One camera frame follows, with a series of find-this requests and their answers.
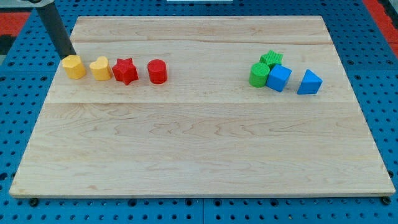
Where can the red star block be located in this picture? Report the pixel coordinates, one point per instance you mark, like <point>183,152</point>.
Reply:
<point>125,71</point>

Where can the green star block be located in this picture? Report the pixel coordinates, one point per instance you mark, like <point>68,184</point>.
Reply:
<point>271,59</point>

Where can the light wooden board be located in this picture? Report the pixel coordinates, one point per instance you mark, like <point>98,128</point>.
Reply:
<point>205,132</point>

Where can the red cylinder block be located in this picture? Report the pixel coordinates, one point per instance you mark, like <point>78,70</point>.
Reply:
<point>157,71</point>

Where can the green cylinder block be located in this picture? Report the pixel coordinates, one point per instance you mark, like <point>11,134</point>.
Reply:
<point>258,74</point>

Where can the blue cube block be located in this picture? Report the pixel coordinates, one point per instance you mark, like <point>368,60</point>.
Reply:
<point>278,77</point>

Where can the yellow heart block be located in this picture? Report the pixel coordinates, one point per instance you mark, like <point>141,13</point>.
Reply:
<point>100,69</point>

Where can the blue triangle block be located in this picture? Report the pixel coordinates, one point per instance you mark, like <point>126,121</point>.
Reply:
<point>310,84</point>

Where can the yellow hexagon block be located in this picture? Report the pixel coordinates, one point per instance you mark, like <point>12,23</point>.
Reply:
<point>74,67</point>

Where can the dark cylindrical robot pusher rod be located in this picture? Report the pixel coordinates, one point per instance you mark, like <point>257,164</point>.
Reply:
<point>54,25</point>

